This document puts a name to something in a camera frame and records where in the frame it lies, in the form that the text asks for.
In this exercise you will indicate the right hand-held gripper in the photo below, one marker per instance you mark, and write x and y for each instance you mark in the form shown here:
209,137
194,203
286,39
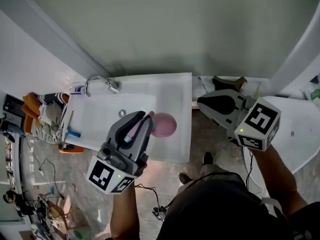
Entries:
260,120

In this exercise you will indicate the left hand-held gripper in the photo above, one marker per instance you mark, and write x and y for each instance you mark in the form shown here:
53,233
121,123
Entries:
102,175

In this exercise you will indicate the person's left forearm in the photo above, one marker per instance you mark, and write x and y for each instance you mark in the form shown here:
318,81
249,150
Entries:
125,214

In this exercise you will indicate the person's right forearm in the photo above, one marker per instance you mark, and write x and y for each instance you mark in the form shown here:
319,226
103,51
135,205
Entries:
277,179

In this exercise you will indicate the metal sink drain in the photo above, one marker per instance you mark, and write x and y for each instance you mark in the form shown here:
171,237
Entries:
122,113

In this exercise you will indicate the dark crumpled bag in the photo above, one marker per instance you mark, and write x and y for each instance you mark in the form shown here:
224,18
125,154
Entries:
226,83

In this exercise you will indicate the white sink basin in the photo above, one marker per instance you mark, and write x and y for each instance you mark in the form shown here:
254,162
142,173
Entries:
172,94

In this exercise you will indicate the person's right shoe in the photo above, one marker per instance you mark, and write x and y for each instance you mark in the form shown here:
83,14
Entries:
208,158

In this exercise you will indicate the person's shoe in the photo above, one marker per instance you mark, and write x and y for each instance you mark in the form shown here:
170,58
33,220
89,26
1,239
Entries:
208,158
185,178

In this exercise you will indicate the chrome faucet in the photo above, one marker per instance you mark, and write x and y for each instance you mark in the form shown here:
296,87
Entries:
92,80

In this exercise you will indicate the white and blue tube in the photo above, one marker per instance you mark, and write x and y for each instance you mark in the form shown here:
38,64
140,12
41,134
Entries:
76,90

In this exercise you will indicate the person's left shoe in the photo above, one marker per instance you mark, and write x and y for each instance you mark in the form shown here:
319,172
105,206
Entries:
185,178

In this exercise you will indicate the white toilet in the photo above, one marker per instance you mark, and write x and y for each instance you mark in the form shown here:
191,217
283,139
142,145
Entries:
297,124

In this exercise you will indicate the grey crumpled cloth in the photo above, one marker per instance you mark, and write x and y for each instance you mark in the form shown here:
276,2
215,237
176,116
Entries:
50,114

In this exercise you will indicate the black power adapter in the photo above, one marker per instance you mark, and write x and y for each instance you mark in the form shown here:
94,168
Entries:
159,212

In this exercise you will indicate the striped cloth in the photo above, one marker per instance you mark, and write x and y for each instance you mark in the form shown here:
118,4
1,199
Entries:
42,134

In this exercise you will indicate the green box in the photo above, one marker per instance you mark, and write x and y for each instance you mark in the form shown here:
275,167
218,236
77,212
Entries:
315,94

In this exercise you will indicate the person's dark clothing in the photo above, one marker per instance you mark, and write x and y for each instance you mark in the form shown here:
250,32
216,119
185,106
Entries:
220,209

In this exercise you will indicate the orange laundry basket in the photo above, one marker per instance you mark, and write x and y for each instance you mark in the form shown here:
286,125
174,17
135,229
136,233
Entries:
28,109

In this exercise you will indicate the wooden stool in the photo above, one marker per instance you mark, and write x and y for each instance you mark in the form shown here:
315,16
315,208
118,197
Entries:
58,212

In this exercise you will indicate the black electronic device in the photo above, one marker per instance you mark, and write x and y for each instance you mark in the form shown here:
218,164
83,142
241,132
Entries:
12,110

